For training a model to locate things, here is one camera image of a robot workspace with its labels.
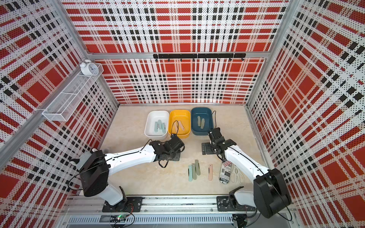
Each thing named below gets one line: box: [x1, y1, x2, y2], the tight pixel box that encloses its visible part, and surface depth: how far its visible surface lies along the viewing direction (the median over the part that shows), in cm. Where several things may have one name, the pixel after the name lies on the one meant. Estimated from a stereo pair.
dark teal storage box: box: [191, 107, 214, 136], surface depth 111 cm
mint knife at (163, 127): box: [161, 122, 167, 134], surface depth 107 cm
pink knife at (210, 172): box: [208, 163, 213, 181], surface depth 86 cm
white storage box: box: [144, 110, 170, 141], surface depth 109 cm
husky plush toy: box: [69, 158, 80, 167], surface depth 69 cm
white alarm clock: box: [79, 59, 99, 76], surface depth 82 cm
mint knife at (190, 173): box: [187, 164, 193, 182], surface depth 86 cm
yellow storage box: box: [168, 109, 192, 139], surface depth 109 cm
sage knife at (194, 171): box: [191, 162, 197, 181], surface depth 86 cm
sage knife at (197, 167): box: [194, 159, 202, 176], surface depth 88 cm
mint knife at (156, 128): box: [153, 121, 159, 133], surface depth 107 cm
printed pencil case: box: [219, 161, 233, 185], surface depth 84 cm
